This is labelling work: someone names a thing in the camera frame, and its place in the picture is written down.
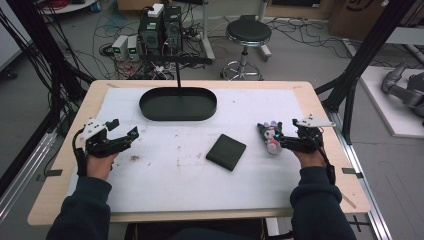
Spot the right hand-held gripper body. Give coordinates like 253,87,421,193
295,113,337,155

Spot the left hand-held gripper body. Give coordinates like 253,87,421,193
79,118,125,159

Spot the grey and pink plush toy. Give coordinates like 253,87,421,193
256,120,284,156

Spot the person's left hand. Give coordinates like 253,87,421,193
85,152,119,182

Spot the person's right hand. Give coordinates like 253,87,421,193
292,148,327,169

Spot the black oval tray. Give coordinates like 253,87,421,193
138,86,218,122

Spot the white table mat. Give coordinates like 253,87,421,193
65,87,305,214

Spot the black square wallet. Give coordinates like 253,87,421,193
205,133,248,172

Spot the grey power supply unit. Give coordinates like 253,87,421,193
126,35,140,62
111,34,130,62

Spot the black stand with crossbar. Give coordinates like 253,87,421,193
139,53,214,98

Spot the white desk leg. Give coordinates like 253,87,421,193
199,0,217,62
256,0,273,63

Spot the white platform board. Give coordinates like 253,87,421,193
359,65,424,140

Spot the black computer tower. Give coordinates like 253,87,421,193
163,5,184,54
137,13,165,56

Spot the black round stool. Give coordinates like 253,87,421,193
220,18,273,82

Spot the white box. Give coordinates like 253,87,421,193
147,3,165,19

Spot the cardboard box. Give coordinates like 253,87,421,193
327,0,424,42

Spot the white round table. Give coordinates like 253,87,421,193
36,0,98,16

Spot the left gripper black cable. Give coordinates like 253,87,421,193
71,127,89,178

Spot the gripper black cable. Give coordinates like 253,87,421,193
71,127,89,178
314,133,337,186

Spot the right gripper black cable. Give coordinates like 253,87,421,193
314,133,337,186

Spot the aluminium rail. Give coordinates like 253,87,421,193
325,109,394,240
0,131,58,224

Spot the tangle of floor cables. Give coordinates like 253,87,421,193
266,16,394,68

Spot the black frame post with cables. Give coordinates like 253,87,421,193
0,0,96,134

